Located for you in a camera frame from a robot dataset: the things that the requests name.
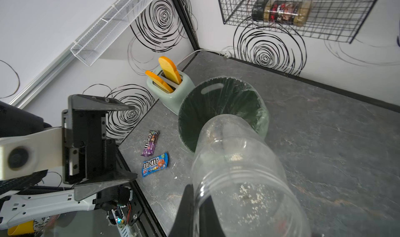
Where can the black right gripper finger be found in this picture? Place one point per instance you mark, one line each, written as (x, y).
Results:
(183, 225)

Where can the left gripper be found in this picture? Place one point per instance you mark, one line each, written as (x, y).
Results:
(87, 153)

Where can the clear oatmeal jar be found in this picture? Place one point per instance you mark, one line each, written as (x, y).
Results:
(240, 186)

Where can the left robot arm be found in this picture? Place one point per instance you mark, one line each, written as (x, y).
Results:
(48, 171)

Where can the blue candy bag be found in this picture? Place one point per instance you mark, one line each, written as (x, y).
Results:
(155, 164)

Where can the purple candy bag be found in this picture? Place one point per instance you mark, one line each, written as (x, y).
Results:
(150, 143)

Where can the yellow cup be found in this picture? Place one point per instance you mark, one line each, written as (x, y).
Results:
(21, 229)

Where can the yellow toast slice front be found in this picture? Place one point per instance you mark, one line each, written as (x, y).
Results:
(160, 83)

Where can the yellow toast slice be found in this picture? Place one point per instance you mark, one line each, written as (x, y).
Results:
(160, 83)
(169, 69)

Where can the yellow toast slice back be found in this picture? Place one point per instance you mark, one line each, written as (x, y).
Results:
(169, 69)

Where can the black bin with green bag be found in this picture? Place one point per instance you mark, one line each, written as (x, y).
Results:
(219, 96)

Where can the small jar in basket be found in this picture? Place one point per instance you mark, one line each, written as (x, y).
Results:
(282, 11)

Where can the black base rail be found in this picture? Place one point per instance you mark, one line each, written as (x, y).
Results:
(143, 221)

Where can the white wire wall shelf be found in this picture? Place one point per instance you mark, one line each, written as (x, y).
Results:
(89, 47)

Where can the black left corner post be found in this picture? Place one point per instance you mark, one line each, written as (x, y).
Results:
(184, 17)

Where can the black wire wall basket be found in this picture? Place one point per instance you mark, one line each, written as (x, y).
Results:
(331, 20)

